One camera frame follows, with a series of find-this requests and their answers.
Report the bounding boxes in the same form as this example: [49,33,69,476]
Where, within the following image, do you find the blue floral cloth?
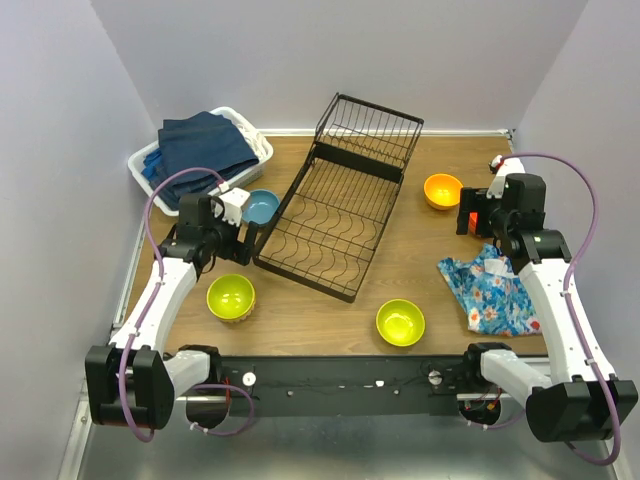
[437,244,541,337]

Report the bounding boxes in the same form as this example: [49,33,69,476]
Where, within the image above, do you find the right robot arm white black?
[456,173,638,442]

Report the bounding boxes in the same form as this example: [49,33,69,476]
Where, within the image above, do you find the yellow orange bowl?
[423,173,463,211]

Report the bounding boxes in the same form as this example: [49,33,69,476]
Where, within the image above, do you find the blue ceramic bowl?
[242,189,280,227]

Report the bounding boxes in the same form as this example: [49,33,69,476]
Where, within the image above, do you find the red orange bowl stack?
[468,212,478,236]

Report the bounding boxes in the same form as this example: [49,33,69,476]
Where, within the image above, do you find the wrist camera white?
[212,188,250,227]
[486,155,525,199]

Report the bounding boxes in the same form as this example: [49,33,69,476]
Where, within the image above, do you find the lime green plain bowl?
[375,299,426,347]

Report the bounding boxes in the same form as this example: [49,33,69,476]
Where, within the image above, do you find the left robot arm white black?
[85,188,251,441]

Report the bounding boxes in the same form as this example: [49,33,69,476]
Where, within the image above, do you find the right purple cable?
[464,151,622,466]

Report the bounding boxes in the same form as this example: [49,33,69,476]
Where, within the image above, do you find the folded dark blue towels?
[142,111,259,210]

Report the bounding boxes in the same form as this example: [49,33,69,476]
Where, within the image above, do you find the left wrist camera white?
[212,188,250,227]

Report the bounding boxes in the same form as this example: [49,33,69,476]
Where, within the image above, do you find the purple cable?
[464,151,622,466]
[117,167,256,444]

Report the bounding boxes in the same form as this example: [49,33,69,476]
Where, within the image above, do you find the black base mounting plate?
[183,355,496,427]

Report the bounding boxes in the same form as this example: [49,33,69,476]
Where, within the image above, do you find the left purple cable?
[117,167,256,444]

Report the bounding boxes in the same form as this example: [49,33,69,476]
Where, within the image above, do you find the lime bowl ribbed white outside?
[206,274,256,323]

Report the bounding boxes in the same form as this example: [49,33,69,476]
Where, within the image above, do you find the white plastic basket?
[128,107,273,216]

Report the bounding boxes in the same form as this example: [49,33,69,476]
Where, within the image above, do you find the black wire dish rack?
[253,93,424,303]

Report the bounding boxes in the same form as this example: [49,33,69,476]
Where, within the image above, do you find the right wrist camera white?
[486,155,525,199]

